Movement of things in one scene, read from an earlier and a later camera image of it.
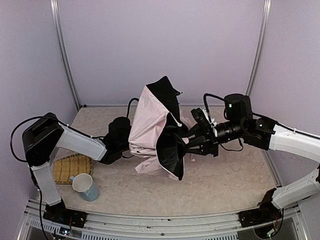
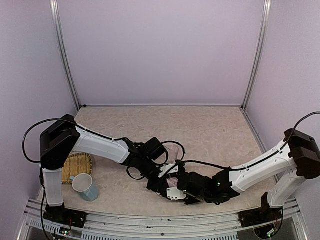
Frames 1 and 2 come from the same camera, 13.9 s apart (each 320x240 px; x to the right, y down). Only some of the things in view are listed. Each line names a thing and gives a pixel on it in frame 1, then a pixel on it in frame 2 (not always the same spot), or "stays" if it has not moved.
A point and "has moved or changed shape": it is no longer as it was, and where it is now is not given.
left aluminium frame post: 54,7 stays
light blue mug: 83,183 stays
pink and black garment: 157,140 has moved or changed shape
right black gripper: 208,139 -> 181,185
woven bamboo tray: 65,168 stays
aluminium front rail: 37,225 stays
